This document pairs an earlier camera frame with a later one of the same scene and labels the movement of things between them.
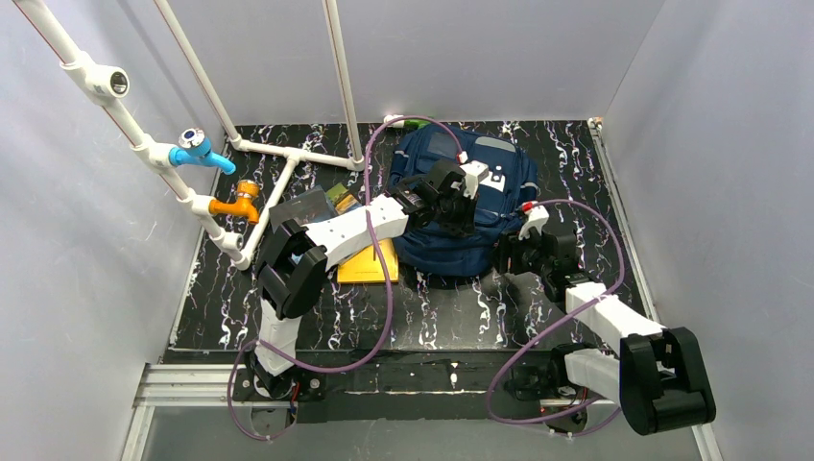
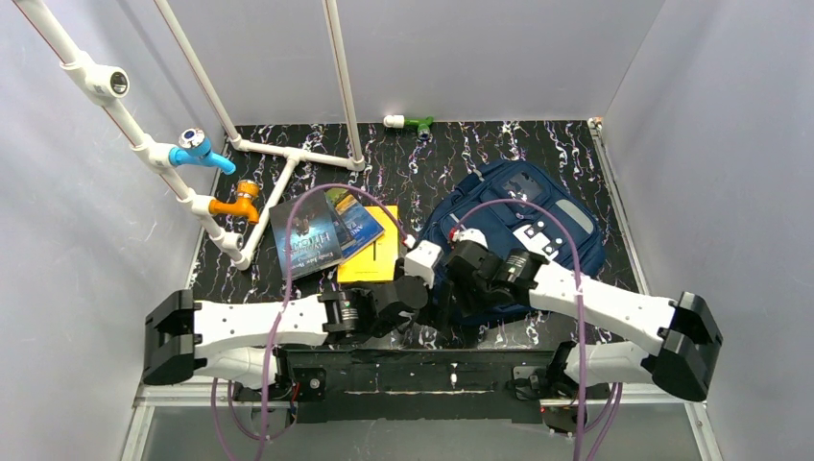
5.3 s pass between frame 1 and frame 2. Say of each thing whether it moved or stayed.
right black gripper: moved
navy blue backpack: moved
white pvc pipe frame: stayed
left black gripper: moved
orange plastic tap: stayed
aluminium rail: stayed
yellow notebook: stayed
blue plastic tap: stayed
